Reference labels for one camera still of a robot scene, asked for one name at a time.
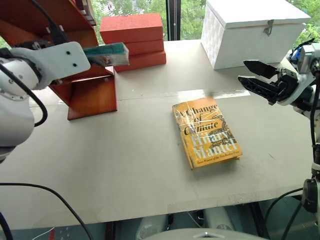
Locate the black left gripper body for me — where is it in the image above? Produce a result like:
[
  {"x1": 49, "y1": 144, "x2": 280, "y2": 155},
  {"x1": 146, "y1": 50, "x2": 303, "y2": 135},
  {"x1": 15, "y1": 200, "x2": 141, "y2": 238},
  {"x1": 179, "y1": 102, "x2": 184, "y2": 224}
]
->
[{"x1": 16, "y1": 39, "x2": 55, "y2": 51}]

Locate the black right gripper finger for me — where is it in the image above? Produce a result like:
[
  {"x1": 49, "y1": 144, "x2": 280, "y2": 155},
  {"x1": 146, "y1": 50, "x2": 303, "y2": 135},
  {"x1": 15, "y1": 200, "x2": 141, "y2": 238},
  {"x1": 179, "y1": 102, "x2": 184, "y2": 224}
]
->
[
  {"x1": 243, "y1": 59, "x2": 279, "y2": 80},
  {"x1": 237, "y1": 75, "x2": 279, "y2": 101}
]

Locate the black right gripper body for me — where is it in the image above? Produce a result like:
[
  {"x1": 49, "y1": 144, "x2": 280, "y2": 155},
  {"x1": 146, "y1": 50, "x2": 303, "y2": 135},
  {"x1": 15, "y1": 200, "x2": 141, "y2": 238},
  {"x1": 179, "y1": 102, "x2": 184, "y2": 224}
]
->
[{"x1": 266, "y1": 67, "x2": 300, "y2": 106}]

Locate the green book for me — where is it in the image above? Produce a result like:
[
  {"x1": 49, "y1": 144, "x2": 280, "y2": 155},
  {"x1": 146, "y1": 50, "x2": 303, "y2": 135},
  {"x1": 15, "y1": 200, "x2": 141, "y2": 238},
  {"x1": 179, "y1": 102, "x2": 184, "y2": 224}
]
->
[{"x1": 83, "y1": 42, "x2": 130, "y2": 67}]

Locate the dark shelved book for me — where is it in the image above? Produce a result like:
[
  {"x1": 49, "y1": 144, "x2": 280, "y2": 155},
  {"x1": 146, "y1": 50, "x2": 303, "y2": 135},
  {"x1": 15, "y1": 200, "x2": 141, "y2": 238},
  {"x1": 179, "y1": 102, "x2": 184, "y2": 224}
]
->
[{"x1": 74, "y1": 0, "x2": 98, "y2": 27}]

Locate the yellow hardcover book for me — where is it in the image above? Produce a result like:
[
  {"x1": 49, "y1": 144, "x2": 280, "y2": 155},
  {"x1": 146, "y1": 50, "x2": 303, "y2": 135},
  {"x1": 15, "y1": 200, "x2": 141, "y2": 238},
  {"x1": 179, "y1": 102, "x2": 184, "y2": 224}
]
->
[{"x1": 171, "y1": 96, "x2": 243, "y2": 171}]

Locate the wooden bookshelf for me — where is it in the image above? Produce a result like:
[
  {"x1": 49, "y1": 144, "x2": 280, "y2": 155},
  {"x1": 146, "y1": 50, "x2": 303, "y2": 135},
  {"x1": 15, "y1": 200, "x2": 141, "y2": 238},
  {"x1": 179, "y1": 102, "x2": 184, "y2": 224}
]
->
[{"x1": 0, "y1": 0, "x2": 119, "y2": 122}]

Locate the white wooden box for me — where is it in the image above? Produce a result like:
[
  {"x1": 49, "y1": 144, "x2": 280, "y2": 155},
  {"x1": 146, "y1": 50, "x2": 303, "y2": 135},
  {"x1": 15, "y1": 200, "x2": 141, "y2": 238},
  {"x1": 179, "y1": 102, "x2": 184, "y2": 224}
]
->
[{"x1": 200, "y1": 0, "x2": 312, "y2": 71}]

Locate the metal box latch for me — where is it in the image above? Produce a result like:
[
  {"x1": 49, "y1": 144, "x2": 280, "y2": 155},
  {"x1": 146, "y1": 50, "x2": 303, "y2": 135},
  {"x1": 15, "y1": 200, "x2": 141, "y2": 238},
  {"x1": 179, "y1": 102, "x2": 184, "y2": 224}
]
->
[{"x1": 262, "y1": 20, "x2": 274, "y2": 37}]

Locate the large red box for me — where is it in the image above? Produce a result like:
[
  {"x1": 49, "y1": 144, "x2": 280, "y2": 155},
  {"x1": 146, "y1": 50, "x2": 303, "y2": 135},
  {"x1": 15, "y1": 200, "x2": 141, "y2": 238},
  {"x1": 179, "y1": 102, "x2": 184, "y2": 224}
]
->
[{"x1": 99, "y1": 12, "x2": 164, "y2": 46}]

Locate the long red box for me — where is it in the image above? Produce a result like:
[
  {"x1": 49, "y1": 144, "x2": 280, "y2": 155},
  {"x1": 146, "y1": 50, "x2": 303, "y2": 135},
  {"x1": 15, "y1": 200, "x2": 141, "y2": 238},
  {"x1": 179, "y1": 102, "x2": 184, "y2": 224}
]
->
[{"x1": 113, "y1": 51, "x2": 167, "y2": 74}]

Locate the thin red box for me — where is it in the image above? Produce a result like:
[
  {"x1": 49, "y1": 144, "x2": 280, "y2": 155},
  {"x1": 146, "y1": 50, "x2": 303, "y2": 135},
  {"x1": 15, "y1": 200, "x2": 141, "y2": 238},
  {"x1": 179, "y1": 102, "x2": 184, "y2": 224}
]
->
[{"x1": 124, "y1": 38, "x2": 165, "y2": 57}]

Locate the black table leg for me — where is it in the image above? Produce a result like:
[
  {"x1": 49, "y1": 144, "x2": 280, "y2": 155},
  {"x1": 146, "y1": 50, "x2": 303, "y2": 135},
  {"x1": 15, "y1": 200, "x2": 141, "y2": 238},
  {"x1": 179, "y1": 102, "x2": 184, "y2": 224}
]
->
[{"x1": 249, "y1": 201, "x2": 271, "y2": 240}]

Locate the silver robot torso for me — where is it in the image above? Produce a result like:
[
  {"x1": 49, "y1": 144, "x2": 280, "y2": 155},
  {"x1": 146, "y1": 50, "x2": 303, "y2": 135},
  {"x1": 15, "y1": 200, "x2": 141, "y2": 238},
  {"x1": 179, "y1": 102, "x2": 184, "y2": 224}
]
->
[{"x1": 141, "y1": 227, "x2": 269, "y2": 240}]

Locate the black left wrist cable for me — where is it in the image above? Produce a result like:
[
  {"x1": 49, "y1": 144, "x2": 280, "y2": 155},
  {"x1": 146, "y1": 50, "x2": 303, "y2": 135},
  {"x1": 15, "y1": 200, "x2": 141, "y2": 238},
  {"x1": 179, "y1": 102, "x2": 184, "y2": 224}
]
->
[{"x1": 30, "y1": 0, "x2": 69, "y2": 45}]

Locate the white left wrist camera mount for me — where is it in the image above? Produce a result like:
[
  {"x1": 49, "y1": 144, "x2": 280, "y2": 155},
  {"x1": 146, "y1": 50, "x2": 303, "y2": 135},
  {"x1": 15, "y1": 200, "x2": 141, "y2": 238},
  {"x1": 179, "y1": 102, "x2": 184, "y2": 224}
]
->
[{"x1": 10, "y1": 41, "x2": 92, "y2": 91}]

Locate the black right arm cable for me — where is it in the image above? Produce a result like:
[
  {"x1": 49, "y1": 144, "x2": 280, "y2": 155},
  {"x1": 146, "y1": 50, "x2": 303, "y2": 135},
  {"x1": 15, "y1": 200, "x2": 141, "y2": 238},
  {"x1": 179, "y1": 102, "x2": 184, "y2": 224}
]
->
[{"x1": 309, "y1": 81, "x2": 320, "y2": 165}]

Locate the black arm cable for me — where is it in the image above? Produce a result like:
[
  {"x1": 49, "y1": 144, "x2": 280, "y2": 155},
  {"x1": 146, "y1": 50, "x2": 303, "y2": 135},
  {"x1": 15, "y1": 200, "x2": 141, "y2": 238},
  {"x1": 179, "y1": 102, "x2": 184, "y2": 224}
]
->
[
  {"x1": 309, "y1": 81, "x2": 320, "y2": 165},
  {"x1": 0, "y1": 63, "x2": 49, "y2": 128}
]

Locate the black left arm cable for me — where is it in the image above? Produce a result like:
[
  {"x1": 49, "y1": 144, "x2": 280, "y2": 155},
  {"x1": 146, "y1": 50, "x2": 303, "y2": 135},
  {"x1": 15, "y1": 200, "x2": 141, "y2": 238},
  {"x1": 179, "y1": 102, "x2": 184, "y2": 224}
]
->
[{"x1": 0, "y1": 63, "x2": 49, "y2": 128}]

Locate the black window frame post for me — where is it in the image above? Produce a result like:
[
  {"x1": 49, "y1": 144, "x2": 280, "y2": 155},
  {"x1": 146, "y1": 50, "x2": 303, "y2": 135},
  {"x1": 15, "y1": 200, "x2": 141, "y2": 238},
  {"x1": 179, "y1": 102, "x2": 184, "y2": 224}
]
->
[{"x1": 165, "y1": 0, "x2": 182, "y2": 42}]

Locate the black loose cable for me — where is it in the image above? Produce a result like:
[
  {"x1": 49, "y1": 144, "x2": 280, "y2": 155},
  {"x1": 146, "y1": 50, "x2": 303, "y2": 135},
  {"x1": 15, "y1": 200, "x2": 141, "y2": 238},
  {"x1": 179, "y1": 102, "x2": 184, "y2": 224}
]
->
[
  {"x1": 264, "y1": 187, "x2": 305, "y2": 240},
  {"x1": 0, "y1": 182, "x2": 95, "y2": 240}
]

